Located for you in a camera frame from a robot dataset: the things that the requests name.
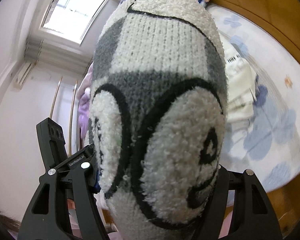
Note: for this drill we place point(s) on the white framed window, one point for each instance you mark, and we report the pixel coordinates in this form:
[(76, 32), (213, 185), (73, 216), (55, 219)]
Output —
[(72, 10)]

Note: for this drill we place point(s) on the white folded cloth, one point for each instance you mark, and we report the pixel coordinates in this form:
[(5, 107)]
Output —
[(240, 85)]

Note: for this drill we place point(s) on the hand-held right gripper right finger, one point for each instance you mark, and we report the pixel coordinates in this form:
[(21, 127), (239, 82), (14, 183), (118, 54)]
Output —
[(220, 200)]

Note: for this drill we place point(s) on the white air conditioner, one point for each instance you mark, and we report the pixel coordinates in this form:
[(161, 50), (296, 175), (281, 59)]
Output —
[(22, 76)]

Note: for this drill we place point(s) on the leaf print bed sheet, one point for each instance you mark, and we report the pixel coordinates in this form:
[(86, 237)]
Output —
[(277, 117)]

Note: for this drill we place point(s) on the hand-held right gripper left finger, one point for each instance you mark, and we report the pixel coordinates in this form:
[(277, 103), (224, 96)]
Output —
[(82, 192)]

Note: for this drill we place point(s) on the grey beige curtain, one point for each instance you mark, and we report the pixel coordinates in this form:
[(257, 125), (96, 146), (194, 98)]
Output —
[(47, 50)]

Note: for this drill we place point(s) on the wooden bed headboard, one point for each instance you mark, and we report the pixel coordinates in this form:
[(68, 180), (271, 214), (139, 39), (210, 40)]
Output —
[(265, 12)]

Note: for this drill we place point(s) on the wooden wall rail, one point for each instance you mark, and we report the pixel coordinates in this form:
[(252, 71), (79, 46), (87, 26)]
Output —
[(73, 110), (56, 97)]

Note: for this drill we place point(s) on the grey white checkered cardigan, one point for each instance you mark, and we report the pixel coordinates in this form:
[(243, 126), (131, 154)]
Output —
[(160, 105)]

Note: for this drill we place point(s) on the purple floral quilt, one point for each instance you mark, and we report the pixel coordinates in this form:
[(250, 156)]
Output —
[(83, 110)]

